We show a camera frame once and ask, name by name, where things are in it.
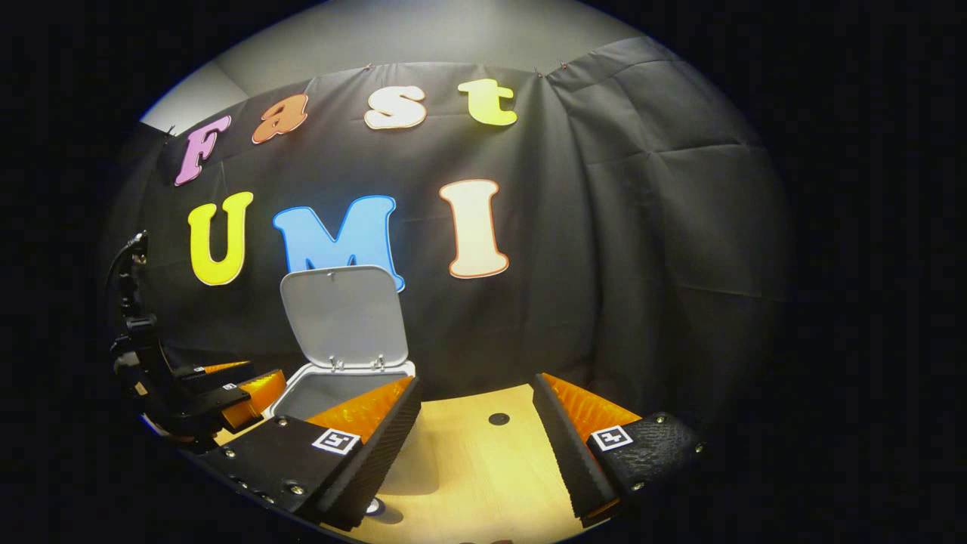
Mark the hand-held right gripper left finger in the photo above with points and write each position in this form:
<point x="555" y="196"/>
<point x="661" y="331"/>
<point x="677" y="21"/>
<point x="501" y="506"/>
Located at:
<point x="378" y="461"/>

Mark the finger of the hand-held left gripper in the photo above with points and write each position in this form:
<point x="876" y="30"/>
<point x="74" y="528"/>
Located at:
<point x="253" y="397"/>
<point x="215" y="369"/>

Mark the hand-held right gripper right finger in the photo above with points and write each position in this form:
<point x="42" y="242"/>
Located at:
<point x="566" y="461"/>

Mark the white desktop garbage bin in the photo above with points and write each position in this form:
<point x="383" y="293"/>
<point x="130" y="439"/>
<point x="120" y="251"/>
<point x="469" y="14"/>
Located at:
<point x="344" y="317"/>

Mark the light wooden desktop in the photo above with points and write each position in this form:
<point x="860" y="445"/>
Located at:
<point x="491" y="468"/>

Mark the black backdrop cloth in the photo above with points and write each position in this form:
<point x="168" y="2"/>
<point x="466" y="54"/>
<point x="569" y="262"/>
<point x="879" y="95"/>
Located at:
<point x="604" y="264"/>

